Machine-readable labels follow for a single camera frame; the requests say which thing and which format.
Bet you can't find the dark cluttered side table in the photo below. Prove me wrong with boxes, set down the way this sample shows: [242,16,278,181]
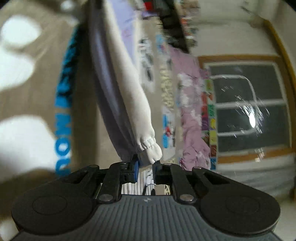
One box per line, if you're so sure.
[156,0,189,53]

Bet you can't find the Mickey Mouse brown blanket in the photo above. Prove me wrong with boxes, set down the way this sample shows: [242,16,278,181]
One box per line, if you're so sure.
[0,0,183,232]

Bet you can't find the window with wooden frame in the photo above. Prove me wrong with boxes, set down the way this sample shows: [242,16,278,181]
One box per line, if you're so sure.
[197,19,296,164]

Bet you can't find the grey curtain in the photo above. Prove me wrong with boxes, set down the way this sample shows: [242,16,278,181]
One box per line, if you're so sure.
[216,155,295,197]

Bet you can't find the colourful alphabet foam board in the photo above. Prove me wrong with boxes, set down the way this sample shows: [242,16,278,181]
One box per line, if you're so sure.
[201,78,218,170]

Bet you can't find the pink floral quilt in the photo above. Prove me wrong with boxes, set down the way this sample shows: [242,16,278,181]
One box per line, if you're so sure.
[169,46,211,171]

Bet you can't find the lavender sweatpants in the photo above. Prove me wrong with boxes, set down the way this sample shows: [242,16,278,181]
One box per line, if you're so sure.
[89,1,162,167]

